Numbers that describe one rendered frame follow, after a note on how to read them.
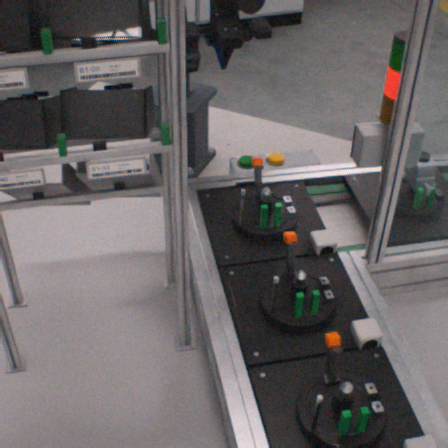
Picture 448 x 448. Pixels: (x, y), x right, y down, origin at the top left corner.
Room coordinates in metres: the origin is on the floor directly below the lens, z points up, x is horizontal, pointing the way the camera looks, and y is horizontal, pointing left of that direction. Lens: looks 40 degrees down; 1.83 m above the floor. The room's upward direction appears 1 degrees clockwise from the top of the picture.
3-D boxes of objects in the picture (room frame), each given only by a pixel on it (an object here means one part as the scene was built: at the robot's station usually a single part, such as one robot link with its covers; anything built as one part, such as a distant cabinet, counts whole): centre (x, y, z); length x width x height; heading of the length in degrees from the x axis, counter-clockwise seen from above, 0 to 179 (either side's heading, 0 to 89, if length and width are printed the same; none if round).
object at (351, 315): (0.83, -0.14, 1.01); 0.24 x 0.24 x 0.13; 12
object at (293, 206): (1.07, -0.09, 1.01); 0.24 x 0.24 x 0.13; 12
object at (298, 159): (1.30, -0.12, 0.93); 0.21 x 0.07 x 0.06; 102
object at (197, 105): (1.44, 0.12, 0.96); 0.15 x 0.15 x 0.20; 66
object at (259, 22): (1.25, 0.01, 1.33); 0.19 x 0.06 x 0.08; 102
